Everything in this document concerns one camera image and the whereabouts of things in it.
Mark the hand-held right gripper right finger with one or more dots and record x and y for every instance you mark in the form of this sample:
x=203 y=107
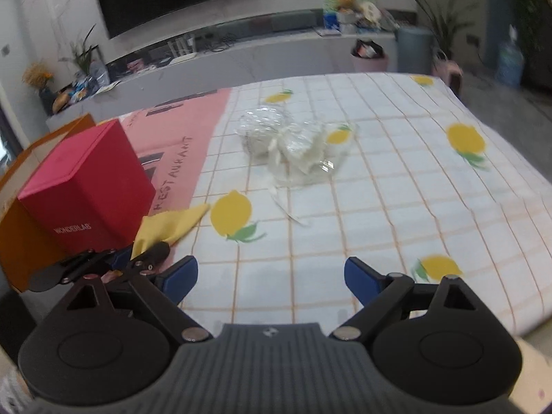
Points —
x=364 y=280

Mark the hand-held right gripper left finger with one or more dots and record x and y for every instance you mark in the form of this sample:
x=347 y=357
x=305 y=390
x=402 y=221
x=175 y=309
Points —
x=179 y=278

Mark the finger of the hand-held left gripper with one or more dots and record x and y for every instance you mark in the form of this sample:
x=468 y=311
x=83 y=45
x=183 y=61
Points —
x=149 y=256
x=123 y=256

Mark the yellow cloth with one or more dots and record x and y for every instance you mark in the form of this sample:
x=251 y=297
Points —
x=172 y=224

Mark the orange box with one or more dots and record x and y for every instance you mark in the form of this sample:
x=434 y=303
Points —
x=17 y=246

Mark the red cube box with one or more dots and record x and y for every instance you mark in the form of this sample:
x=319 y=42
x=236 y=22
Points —
x=86 y=189

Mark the pink and lemon checked blanket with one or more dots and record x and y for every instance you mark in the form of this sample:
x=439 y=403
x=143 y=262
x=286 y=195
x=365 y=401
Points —
x=388 y=207

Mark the person's striped clothing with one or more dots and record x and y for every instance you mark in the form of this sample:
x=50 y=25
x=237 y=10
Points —
x=11 y=386

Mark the brown round ornament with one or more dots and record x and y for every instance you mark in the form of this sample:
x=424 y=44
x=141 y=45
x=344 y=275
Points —
x=61 y=101

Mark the sheets of paper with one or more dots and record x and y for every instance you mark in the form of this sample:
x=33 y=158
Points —
x=107 y=87

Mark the pile of snack packets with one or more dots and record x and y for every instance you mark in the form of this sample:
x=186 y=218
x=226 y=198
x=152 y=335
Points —
x=81 y=90

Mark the clear plastic bottle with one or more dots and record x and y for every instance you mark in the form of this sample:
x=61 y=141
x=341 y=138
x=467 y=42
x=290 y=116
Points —
x=99 y=73

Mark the dark vase with dried flowers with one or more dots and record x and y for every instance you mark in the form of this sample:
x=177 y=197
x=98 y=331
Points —
x=41 y=90

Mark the pink photo card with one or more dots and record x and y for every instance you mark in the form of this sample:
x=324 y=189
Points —
x=136 y=64

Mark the green plant in glass vase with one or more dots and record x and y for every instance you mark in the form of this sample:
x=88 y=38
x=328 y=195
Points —
x=82 y=58

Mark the white router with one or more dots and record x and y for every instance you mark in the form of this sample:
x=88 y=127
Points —
x=183 y=51

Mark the pink trash bin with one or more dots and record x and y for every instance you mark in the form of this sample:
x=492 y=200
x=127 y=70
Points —
x=370 y=60

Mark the grey trash can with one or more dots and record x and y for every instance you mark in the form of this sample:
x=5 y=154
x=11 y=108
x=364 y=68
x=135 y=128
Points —
x=415 y=51

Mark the blue card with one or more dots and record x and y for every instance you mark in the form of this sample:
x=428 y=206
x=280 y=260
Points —
x=331 y=21

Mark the blue water jug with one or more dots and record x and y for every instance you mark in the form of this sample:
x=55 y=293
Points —
x=510 y=62

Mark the long-leaved potted plant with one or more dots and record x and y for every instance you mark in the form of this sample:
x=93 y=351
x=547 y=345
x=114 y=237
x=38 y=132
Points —
x=440 y=21

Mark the brown teddy bear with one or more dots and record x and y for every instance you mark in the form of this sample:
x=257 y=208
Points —
x=346 y=3

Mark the green picture board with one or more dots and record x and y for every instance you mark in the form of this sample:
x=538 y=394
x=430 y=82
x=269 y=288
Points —
x=330 y=2

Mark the large leafy green plant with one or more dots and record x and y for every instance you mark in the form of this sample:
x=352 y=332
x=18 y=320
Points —
x=530 y=4

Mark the dark wall switch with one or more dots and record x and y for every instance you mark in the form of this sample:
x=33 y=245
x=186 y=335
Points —
x=4 y=50

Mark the wall socket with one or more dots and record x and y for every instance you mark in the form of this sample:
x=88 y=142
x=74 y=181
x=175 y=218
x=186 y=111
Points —
x=472 y=42

